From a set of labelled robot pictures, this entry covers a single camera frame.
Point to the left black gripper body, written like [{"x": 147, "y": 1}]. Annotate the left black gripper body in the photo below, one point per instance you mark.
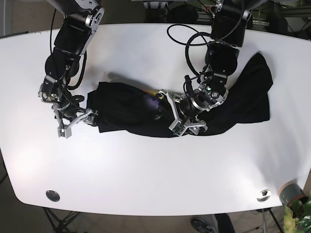
[{"x": 187, "y": 108}]

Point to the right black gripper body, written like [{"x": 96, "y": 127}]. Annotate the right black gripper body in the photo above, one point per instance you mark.
[{"x": 68, "y": 116}]

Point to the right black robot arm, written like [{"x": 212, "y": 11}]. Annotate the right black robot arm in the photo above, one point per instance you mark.
[{"x": 66, "y": 63}]

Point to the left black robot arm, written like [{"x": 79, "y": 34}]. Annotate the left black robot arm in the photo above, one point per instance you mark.
[{"x": 226, "y": 38}]

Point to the left silver table grommet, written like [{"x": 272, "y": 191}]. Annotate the left silver table grommet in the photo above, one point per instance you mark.
[{"x": 52, "y": 196}]

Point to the silver table grommet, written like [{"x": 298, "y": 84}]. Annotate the silver table grommet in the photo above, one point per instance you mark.
[
  {"x": 264, "y": 195},
  {"x": 52, "y": 196}
]

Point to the right silver table grommet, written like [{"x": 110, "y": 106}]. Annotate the right silver table grommet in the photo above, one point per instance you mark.
[{"x": 264, "y": 195}]

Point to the grey plant pot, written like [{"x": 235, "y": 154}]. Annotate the grey plant pot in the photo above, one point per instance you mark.
[{"x": 291, "y": 192}]

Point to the green potted plant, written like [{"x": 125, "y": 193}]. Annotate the green potted plant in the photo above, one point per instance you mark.
[{"x": 297, "y": 219}]

